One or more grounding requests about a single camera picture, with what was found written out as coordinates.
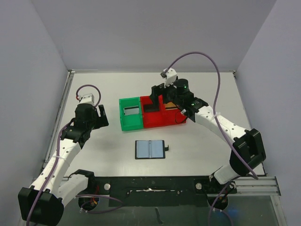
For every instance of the aluminium frame rail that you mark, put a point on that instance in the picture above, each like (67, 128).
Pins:
(264, 186)

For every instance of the red plastic bin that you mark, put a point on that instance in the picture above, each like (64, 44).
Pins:
(150, 120)
(170, 117)

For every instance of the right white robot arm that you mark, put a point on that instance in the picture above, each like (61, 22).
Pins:
(247, 149)

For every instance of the right red plastic bin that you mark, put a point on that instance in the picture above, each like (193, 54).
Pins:
(170, 117)

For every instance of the silver credit card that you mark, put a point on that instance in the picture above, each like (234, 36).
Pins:
(131, 110)

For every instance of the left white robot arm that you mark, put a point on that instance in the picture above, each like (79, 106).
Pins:
(44, 201)

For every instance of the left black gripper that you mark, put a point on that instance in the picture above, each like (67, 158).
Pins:
(99, 117)

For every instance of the gold credit card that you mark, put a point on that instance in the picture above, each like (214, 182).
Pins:
(170, 106)

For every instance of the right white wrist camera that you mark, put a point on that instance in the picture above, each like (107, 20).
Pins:
(170, 76)

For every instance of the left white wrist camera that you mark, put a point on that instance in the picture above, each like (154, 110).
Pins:
(86, 99)

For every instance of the middle red plastic bin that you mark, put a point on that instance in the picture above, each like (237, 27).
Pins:
(150, 120)

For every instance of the green plastic bin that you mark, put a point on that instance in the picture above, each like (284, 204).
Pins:
(130, 122)

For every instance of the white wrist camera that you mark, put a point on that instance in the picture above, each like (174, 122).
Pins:
(86, 99)
(170, 76)

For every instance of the black VIP credit card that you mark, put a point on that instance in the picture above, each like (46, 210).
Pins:
(148, 108)

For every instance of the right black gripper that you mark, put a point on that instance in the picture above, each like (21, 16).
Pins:
(157, 91)

